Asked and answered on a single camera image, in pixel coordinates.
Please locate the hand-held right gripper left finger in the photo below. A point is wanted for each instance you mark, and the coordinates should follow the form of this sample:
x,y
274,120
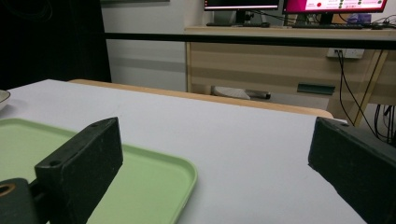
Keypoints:
x,y
84,161

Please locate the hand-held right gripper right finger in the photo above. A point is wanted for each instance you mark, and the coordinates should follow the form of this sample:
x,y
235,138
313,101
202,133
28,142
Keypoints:
x,y
358,161

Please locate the light green plastic tray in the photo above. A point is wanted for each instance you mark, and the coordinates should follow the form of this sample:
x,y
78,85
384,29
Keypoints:
x,y
146,186

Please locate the wooden desk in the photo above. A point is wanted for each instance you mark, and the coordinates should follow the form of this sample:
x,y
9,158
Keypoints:
x,y
280,68

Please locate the black curtain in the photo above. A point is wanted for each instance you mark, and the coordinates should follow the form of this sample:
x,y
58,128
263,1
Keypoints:
x,y
53,40

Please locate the white and grey device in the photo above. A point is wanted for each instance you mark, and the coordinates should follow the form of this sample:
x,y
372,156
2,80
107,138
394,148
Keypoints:
x,y
239,92

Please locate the black keyboard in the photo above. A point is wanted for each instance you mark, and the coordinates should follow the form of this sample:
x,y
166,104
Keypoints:
x,y
238,24
327,26

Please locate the black monitor with pink screen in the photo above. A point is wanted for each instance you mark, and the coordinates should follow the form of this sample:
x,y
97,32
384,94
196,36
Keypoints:
x,y
334,5

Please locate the black horizontal bar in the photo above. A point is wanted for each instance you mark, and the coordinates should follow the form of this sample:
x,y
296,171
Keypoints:
x,y
249,39

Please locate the black monitor with dark screen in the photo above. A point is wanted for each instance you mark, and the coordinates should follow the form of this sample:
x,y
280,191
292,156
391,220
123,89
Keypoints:
x,y
241,4

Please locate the white wall socket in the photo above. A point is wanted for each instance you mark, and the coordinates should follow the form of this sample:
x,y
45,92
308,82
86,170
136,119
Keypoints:
x,y
345,53

